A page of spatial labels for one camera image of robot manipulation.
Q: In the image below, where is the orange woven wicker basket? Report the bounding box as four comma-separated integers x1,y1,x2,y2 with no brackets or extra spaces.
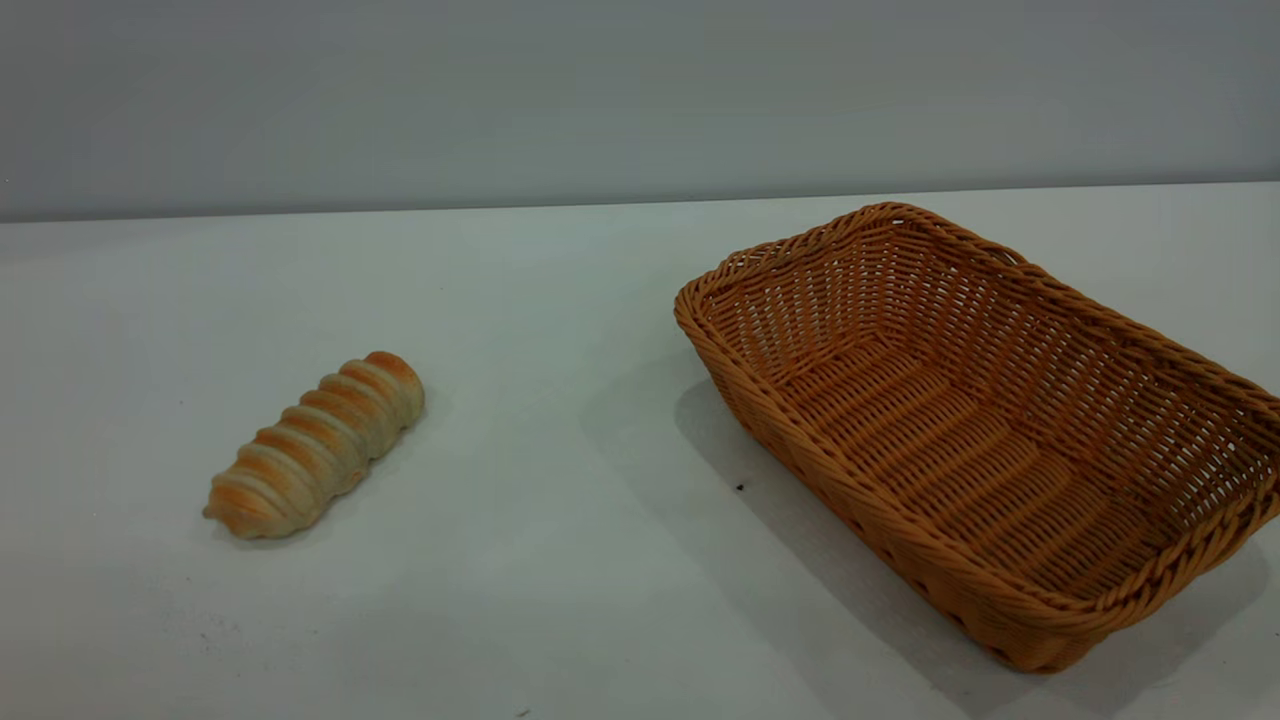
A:
673,201,1280,674

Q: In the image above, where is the striped spiral bread roll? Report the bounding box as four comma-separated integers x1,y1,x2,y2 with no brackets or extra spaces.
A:
202,350,426,541

